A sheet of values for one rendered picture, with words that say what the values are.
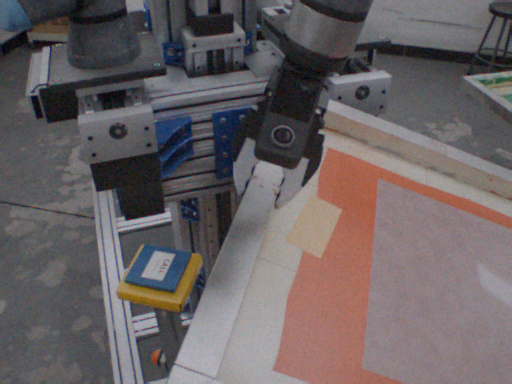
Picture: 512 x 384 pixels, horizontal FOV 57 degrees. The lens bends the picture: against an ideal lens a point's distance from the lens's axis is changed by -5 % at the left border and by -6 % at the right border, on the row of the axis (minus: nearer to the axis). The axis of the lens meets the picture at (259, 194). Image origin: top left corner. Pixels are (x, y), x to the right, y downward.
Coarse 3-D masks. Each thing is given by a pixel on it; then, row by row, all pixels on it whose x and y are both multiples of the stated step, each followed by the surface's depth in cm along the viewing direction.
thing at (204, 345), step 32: (352, 128) 81; (384, 128) 80; (416, 160) 81; (448, 160) 80; (480, 160) 82; (256, 192) 60; (256, 224) 56; (224, 256) 51; (256, 256) 52; (224, 288) 48; (192, 320) 44; (224, 320) 45; (192, 352) 42; (224, 352) 43
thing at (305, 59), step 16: (288, 48) 48; (304, 64) 48; (320, 64) 47; (336, 64) 48; (272, 80) 54; (320, 96) 54; (256, 112) 53; (320, 112) 52; (256, 128) 54; (320, 128) 52
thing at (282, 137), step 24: (288, 72) 49; (312, 72) 49; (288, 96) 48; (312, 96) 48; (264, 120) 46; (288, 120) 47; (312, 120) 47; (264, 144) 46; (288, 144) 46; (288, 168) 47
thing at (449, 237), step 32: (352, 160) 77; (320, 192) 69; (352, 192) 71; (384, 192) 73; (416, 192) 75; (352, 224) 66; (384, 224) 67; (416, 224) 69; (448, 224) 71; (480, 224) 74; (384, 256) 63; (416, 256) 64; (448, 256) 66; (480, 256) 68; (480, 288) 63
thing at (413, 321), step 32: (352, 256) 61; (320, 288) 56; (352, 288) 57; (384, 288) 58; (416, 288) 60; (448, 288) 61; (288, 320) 51; (320, 320) 52; (352, 320) 54; (384, 320) 55; (416, 320) 56; (448, 320) 57; (480, 320) 59; (288, 352) 48; (320, 352) 49; (352, 352) 50; (384, 352) 51; (416, 352) 52; (448, 352) 54; (480, 352) 55
